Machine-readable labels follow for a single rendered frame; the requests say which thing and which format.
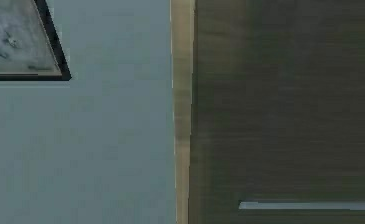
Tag dark brown wooden door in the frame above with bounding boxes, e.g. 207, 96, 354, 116
170, 0, 365, 224

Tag black framed grey picture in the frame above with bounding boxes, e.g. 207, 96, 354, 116
0, 0, 73, 82

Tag grey bar door handle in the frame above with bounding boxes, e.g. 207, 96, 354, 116
238, 201, 365, 211

